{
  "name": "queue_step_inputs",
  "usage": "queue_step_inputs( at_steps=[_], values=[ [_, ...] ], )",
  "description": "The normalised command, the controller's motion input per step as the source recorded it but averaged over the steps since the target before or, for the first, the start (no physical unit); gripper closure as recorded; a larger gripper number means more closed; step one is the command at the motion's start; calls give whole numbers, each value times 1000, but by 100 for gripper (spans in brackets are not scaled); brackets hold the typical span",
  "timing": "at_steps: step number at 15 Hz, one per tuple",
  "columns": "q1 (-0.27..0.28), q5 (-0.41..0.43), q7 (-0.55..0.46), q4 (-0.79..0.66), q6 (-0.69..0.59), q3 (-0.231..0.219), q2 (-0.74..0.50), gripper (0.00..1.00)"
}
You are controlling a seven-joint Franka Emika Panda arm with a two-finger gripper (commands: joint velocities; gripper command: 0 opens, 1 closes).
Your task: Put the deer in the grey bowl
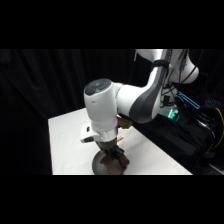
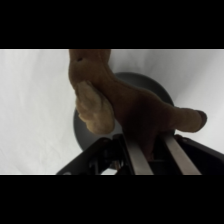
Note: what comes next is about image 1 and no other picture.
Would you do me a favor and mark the blue lit strip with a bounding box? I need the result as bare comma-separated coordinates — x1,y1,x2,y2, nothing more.
176,90,202,111

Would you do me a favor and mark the grey bowl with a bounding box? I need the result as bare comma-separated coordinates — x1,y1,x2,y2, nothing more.
91,149,128,176

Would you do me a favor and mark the green lit indicator light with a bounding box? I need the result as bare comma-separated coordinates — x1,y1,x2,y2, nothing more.
167,107,181,123

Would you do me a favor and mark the black curtain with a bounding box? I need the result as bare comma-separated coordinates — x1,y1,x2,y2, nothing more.
0,49,224,176

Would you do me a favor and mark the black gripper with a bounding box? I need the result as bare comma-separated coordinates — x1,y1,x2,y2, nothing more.
97,138,126,162

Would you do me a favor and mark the small brown object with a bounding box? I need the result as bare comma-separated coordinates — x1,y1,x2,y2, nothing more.
116,114,133,131

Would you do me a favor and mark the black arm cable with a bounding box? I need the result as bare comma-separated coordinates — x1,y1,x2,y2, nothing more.
176,49,198,88

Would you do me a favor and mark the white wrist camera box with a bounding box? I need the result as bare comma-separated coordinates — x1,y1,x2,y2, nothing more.
79,123,102,144

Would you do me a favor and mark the black robot stand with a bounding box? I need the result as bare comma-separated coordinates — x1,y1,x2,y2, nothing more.
132,96,224,176

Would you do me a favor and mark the yellow cable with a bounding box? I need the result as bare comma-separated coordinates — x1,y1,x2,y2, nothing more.
213,106,224,150

